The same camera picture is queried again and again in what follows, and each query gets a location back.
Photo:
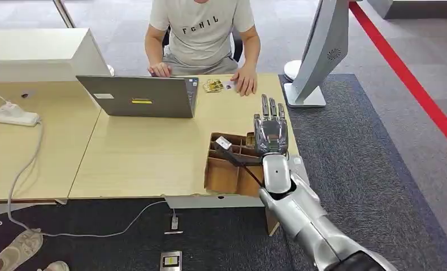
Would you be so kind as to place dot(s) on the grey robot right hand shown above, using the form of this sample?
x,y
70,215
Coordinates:
x,y
271,131

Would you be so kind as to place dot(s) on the person's right hand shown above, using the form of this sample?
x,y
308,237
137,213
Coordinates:
x,y
160,70

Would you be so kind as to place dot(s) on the person's left hand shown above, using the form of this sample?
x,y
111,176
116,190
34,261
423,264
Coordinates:
x,y
245,80

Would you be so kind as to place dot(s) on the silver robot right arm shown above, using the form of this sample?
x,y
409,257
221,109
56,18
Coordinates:
x,y
302,217

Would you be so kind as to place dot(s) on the single white card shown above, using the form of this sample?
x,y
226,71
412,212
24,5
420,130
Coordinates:
x,y
229,85

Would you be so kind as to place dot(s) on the cards in wooden box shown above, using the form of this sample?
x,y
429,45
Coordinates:
x,y
250,140

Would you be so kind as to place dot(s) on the grey laptop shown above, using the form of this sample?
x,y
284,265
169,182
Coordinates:
x,y
141,97

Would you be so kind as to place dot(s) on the round white stand base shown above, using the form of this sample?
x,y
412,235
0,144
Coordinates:
x,y
291,69

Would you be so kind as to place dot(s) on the person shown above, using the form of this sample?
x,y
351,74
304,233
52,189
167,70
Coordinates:
x,y
200,33

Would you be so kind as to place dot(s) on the wooden card box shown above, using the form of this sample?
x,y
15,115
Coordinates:
x,y
223,175

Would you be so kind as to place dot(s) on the silver standing display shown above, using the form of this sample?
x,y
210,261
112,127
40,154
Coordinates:
x,y
320,48

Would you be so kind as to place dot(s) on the wooden desk leg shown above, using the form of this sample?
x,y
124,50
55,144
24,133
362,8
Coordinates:
x,y
272,223

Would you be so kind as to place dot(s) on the dark rug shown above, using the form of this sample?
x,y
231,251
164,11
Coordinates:
x,y
358,168

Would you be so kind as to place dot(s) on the metal pole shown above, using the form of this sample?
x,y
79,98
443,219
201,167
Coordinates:
x,y
64,13

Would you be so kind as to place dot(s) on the white plug adapter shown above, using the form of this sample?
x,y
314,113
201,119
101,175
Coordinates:
x,y
174,223

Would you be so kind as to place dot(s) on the red floor tape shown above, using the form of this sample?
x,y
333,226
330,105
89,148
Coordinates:
x,y
414,82

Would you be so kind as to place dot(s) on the white power strip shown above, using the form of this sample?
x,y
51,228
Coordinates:
x,y
10,113

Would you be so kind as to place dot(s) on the metal floor socket box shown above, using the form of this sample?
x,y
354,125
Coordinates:
x,y
171,261

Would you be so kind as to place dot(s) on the pale shoe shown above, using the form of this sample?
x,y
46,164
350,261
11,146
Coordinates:
x,y
56,266
19,248

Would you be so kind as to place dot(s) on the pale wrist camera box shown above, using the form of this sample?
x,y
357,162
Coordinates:
x,y
223,143

